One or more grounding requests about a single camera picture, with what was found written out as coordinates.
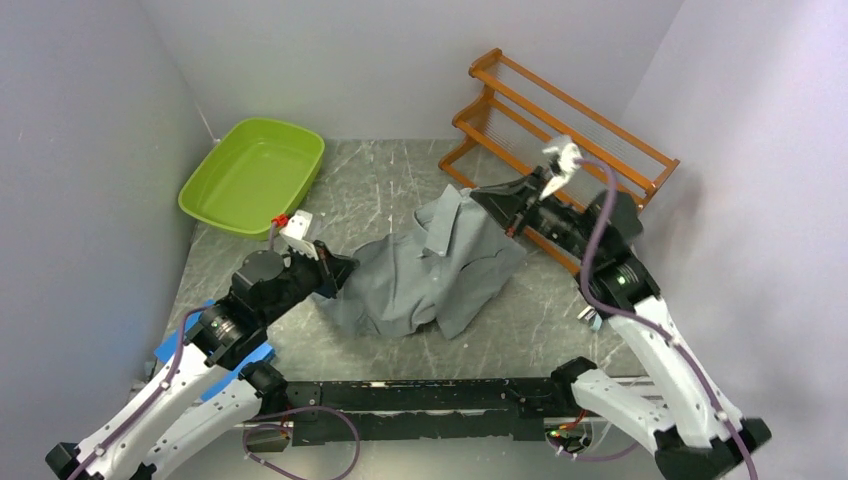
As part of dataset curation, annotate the small light blue clip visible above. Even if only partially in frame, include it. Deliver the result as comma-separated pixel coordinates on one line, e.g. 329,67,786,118
578,306,603,333

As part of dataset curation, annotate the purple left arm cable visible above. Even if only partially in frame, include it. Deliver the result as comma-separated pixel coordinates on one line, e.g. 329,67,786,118
66,225,360,480

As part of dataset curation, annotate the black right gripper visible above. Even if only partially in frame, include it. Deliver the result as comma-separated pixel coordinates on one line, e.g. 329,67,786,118
471,166,600,264

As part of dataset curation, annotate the green plastic tub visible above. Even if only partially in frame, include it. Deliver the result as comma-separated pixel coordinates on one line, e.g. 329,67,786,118
177,117,325,240

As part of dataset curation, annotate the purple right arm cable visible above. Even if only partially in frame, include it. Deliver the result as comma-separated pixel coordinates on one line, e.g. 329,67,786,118
573,157,759,480

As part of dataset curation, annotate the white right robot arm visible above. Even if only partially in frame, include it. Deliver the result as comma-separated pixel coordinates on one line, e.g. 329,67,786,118
471,169,772,479

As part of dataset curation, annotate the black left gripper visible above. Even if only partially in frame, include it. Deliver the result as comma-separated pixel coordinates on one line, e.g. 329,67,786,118
260,237,359,325

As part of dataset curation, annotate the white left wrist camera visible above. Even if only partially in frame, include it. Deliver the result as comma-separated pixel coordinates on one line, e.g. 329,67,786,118
268,209,319,260

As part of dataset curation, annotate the grey button-up shirt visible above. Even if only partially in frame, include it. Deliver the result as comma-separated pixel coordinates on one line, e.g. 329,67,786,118
315,186,526,339

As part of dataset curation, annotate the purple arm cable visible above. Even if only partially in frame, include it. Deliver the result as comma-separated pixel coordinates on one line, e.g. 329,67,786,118
573,157,759,480
66,225,360,480

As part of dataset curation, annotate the blue flat pad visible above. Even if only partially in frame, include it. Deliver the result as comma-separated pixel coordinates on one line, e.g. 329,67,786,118
154,333,276,403

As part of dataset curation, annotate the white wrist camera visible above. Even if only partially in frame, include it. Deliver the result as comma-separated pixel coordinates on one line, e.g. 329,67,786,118
268,209,319,260
539,135,583,200

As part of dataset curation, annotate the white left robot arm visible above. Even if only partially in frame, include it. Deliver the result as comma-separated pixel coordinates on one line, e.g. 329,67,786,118
45,240,359,479

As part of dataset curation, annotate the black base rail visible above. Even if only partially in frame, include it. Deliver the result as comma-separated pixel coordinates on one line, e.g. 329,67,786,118
260,377,582,446

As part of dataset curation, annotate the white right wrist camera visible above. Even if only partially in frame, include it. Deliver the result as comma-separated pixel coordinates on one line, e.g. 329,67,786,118
539,135,583,200

